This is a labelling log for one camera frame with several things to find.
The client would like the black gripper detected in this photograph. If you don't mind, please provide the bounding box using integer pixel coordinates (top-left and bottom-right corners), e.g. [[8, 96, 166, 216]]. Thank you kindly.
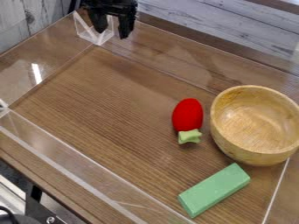
[[82, 0, 138, 39]]

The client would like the red plush strawberry toy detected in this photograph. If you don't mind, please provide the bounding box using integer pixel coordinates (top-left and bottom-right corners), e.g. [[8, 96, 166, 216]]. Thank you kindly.
[[172, 98, 203, 144]]

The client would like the wooden bowl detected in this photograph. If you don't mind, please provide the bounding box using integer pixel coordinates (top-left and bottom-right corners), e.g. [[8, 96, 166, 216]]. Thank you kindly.
[[210, 85, 299, 166]]

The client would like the black table leg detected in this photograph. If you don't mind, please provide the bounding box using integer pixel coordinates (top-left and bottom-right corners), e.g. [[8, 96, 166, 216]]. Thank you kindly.
[[31, 185, 43, 202]]

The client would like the green rectangular block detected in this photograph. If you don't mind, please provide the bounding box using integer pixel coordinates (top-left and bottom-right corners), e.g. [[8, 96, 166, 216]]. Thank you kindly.
[[178, 163, 251, 218]]

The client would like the clear acrylic corner bracket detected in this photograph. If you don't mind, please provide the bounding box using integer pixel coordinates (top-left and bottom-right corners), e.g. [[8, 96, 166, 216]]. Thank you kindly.
[[72, 12, 115, 46]]

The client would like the clear acrylic tray wall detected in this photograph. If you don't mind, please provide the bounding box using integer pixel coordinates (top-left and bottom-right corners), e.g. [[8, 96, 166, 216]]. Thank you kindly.
[[0, 17, 299, 224]]

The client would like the black metal bracket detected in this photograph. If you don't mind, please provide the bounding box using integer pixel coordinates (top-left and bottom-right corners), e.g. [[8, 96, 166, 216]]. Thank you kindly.
[[24, 197, 67, 224]]

